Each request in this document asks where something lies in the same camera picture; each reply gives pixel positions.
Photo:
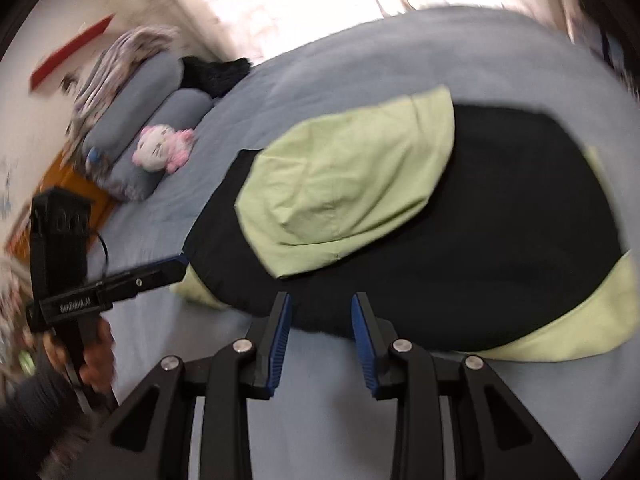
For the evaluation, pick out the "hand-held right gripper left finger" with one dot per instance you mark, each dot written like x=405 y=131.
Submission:
x=277 y=345

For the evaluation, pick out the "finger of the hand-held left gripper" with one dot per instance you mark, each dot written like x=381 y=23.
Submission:
x=176 y=263

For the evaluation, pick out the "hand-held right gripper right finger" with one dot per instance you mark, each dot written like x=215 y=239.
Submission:
x=363 y=345

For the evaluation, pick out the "green and black hooded jacket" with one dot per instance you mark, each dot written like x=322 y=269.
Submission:
x=350 y=185

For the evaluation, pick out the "person's left forearm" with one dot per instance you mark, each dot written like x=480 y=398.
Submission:
x=35 y=420

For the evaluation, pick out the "person's left hand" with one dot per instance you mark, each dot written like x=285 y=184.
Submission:
x=97 y=360

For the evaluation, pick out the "wooden headboard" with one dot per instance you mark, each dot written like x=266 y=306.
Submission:
x=75 y=190

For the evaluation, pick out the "small blue plush toy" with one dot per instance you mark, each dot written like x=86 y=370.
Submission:
x=93 y=156

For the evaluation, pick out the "pink and white plush toy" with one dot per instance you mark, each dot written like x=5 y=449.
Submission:
x=157 y=147

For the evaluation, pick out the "grey pillows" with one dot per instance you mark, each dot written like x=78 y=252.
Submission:
x=170 y=115

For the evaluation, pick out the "large rolled blue-grey blanket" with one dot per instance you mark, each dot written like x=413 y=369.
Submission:
x=145 y=80

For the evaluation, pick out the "black fuzzy cloth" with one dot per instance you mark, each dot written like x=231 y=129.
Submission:
x=215 y=75

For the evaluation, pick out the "floral folded quilt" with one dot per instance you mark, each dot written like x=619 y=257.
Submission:
x=120 y=55

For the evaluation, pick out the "blue-grey bed blanket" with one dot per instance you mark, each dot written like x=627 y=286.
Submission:
x=350 y=60

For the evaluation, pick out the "red wall decoration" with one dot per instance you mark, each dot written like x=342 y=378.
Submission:
x=70 y=52

